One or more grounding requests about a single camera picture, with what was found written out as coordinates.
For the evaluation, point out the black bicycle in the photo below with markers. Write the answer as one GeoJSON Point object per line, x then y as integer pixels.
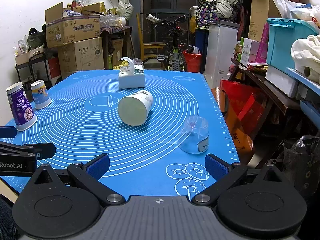
{"type": "Point", "coordinates": [172, 58]}

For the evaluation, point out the purple paper cup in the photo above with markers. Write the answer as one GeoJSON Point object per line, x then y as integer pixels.
{"type": "Point", "coordinates": [21, 108]}

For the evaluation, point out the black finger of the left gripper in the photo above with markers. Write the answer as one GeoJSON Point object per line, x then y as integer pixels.
{"type": "Point", "coordinates": [42, 150]}

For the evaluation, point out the small blue white paper cup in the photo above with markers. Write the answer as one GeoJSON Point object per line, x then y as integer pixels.
{"type": "Point", "coordinates": [40, 94]}

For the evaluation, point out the lower cardboard box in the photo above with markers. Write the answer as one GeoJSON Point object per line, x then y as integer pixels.
{"type": "Point", "coordinates": [81, 56]}

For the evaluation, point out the clear plastic cup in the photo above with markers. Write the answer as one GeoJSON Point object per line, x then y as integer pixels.
{"type": "Point", "coordinates": [194, 135]}

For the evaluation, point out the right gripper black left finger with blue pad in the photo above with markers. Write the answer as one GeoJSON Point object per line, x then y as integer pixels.
{"type": "Point", "coordinates": [86, 176]}

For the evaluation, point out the wooden chair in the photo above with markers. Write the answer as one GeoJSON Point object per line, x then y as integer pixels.
{"type": "Point", "coordinates": [148, 50]}

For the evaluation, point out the red shopping bag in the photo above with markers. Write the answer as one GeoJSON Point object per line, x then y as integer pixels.
{"type": "Point", "coordinates": [242, 107]}

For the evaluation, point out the white printed paper cup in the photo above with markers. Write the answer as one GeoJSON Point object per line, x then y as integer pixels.
{"type": "Point", "coordinates": [133, 110]}

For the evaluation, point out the upper cardboard box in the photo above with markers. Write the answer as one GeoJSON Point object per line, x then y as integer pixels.
{"type": "Point", "coordinates": [62, 29]}

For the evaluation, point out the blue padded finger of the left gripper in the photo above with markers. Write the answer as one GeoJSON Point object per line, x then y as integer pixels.
{"type": "Point", "coordinates": [8, 131]}

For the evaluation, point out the white cloth bundle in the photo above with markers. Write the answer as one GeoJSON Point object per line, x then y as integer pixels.
{"type": "Point", "coordinates": [306, 55]}

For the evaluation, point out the teal plastic storage bin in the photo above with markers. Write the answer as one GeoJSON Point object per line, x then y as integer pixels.
{"type": "Point", "coordinates": [282, 34]}

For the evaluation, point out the black metal cart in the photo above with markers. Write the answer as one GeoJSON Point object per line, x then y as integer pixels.
{"type": "Point", "coordinates": [34, 68]}

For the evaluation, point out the tall brown cardboard box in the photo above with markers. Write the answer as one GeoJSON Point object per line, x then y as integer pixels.
{"type": "Point", "coordinates": [261, 10]}

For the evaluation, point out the white chest freezer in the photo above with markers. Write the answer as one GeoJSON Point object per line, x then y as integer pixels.
{"type": "Point", "coordinates": [222, 40]}

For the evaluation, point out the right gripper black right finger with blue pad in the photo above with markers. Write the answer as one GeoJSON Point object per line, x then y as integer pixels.
{"type": "Point", "coordinates": [226, 176]}

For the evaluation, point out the blue silicone baking mat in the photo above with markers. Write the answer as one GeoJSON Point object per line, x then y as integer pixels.
{"type": "Point", "coordinates": [83, 122]}

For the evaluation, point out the white tissue box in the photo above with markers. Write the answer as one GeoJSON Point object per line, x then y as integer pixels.
{"type": "Point", "coordinates": [131, 74]}

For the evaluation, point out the red bucket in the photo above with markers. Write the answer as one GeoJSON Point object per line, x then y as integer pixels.
{"type": "Point", "coordinates": [193, 62]}

